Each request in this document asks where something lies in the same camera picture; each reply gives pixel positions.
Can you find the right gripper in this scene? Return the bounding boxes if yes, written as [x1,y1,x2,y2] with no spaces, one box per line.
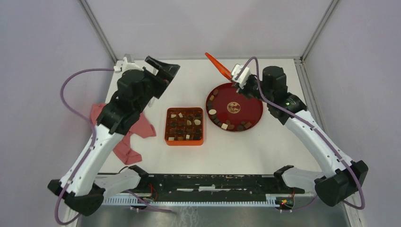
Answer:
[232,75,272,104]

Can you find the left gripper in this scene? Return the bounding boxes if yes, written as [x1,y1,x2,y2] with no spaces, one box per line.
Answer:
[135,56,180,114]

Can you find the orange box lid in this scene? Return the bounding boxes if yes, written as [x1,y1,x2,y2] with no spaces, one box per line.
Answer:
[205,52,232,80]

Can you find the orange chocolate box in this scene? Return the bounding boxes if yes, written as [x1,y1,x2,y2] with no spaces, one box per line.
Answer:
[164,107,204,146]

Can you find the metal serving tongs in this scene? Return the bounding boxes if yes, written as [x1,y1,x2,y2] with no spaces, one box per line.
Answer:
[147,97,156,108]

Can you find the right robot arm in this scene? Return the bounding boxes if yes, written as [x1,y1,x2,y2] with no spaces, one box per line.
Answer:
[231,64,368,210]

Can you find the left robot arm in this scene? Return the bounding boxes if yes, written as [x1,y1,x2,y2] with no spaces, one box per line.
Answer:
[48,56,180,216]

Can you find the white square chocolate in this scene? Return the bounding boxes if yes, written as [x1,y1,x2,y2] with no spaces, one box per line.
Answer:
[220,123,228,130]

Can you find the red round tray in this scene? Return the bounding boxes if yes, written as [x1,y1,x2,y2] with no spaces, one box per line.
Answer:
[205,83,263,132]

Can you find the pink cloth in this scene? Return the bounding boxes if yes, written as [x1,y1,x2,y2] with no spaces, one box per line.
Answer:
[90,103,156,166]

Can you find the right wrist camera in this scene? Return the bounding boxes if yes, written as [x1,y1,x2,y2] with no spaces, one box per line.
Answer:
[231,64,251,88]

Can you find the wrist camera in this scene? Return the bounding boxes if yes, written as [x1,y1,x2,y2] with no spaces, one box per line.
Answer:
[113,54,144,73]
[231,64,251,88]

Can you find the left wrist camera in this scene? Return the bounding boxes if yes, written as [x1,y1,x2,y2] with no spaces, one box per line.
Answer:
[113,54,144,73]

